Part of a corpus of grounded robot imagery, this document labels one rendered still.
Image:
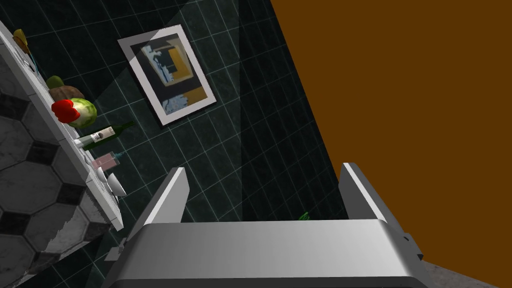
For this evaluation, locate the white framed abstract picture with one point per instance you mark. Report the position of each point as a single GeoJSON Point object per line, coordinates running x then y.
{"type": "Point", "coordinates": [172, 74]}

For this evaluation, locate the white counter with food and bottles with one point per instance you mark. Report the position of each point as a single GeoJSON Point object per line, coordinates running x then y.
{"type": "Point", "coordinates": [104, 202]}

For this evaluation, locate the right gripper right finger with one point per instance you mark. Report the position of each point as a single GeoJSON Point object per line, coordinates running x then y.
{"type": "Point", "coordinates": [354, 198]}

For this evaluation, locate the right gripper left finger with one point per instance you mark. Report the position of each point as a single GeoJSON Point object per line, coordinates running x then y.
{"type": "Point", "coordinates": [170, 202]}

